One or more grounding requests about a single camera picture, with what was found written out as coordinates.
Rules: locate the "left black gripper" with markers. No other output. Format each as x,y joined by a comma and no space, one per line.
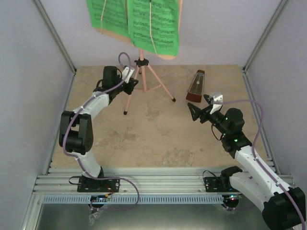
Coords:
132,86

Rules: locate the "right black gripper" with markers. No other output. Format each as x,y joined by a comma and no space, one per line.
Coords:
205,112

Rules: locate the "brown wooden metronome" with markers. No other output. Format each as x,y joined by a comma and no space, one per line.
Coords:
193,97

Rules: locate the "green sheet music page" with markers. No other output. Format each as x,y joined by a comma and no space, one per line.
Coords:
109,15
153,25

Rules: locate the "clear plastic metronome cover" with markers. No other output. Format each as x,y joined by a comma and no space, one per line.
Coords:
197,84

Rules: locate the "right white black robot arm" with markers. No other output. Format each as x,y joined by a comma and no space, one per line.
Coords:
282,207

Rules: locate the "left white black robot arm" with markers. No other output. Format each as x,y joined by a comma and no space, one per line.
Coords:
76,135

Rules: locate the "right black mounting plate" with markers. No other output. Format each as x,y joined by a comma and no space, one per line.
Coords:
214,185

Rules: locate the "black mounting plate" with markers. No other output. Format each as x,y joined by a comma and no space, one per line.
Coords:
214,185
89,185

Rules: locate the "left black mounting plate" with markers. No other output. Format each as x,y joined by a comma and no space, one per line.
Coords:
89,185

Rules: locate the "clear plastic bag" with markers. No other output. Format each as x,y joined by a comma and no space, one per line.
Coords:
95,215

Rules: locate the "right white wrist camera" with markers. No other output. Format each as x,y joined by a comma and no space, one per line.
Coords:
216,100

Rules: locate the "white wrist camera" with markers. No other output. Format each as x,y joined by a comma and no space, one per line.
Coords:
127,73
216,100

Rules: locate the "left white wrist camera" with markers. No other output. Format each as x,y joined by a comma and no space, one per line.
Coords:
127,73

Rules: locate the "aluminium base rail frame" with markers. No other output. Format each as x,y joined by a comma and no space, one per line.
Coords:
147,181

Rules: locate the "grey slotted cable duct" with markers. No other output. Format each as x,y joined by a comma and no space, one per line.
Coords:
132,199

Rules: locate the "left aluminium corner post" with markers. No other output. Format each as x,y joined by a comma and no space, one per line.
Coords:
54,34

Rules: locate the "aluminium corner post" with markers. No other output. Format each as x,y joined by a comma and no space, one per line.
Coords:
267,31
54,34

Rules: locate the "right aluminium corner post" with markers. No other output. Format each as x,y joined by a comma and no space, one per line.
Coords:
267,31

